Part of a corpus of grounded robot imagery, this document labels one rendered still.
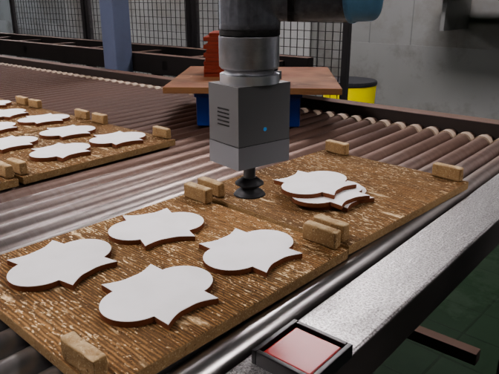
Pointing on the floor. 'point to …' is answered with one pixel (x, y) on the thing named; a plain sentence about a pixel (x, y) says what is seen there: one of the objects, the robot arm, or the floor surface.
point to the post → (116, 35)
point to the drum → (361, 89)
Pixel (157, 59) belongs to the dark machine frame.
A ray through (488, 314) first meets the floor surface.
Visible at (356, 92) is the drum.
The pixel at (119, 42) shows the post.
